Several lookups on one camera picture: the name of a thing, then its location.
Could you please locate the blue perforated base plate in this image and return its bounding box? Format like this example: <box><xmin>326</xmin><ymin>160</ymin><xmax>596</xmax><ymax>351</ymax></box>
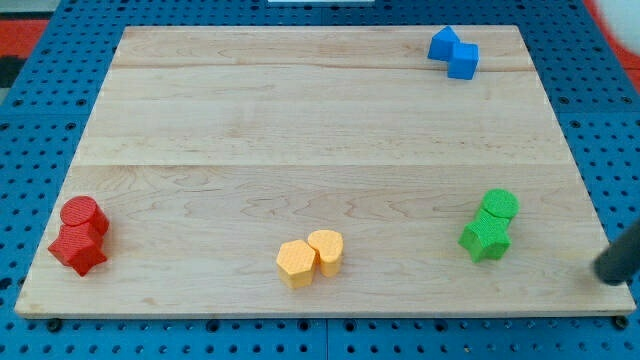
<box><xmin>1</xmin><ymin>0</ymin><xmax>639</xmax><ymax>359</ymax></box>

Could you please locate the green star block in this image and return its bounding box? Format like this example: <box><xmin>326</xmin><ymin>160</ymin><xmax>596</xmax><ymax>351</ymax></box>
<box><xmin>458</xmin><ymin>209</ymin><xmax>511</xmax><ymax>263</ymax></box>

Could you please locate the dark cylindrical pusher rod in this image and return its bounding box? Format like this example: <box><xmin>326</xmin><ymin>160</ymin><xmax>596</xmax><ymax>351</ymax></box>
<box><xmin>593</xmin><ymin>219</ymin><xmax>639</xmax><ymax>286</ymax></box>

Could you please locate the wooden board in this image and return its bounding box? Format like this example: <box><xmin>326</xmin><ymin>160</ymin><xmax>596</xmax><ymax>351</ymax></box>
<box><xmin>15</xmin><ymin>26</ymin><xmax>635</xmax><ymax>319</ymax></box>

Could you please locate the yellow heart block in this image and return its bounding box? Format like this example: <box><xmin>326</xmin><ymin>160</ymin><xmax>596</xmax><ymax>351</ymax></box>
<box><xmin>307</xmin><ymin>229</ymin><xmax>344</xmax><ymax>277</ymax></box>

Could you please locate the red star block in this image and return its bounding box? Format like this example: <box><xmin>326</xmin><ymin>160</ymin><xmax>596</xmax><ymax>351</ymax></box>
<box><xmin>48</xmin><ymin>223</ymin><xmax>107</xmax><ymax>277</ymax></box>

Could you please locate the red circle block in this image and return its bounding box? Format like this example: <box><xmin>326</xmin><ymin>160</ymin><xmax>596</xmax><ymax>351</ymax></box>
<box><xmin>60</xmin><ymin>195</ymin><xmax>110</xmax><ymax>235</ymax></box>

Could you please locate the yellow hexagon block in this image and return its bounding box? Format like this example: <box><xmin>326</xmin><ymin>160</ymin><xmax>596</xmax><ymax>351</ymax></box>
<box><xmin>276</xmin><ymin>240</ymin><xmax>316</xmax><ymax>289</ymax></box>

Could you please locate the green circle block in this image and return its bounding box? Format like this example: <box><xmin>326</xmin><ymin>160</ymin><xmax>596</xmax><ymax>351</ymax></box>
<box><xmin>481</xmin><ymin>188</ymin><xmax>520</xmax><ymax>219</ymax></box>

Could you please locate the blue cube block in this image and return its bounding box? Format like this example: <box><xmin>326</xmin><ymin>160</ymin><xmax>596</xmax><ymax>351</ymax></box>
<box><xmin>447</xmin><ymin>42</ymin><xmax>479</xmax><ymax>80</ymax></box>

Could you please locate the blue triangle block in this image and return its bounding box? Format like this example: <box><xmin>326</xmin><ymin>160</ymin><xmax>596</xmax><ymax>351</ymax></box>
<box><xmin>427</xmin><ymin>26</ymin><xmax>460</xmax><ymax>62</ymax></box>

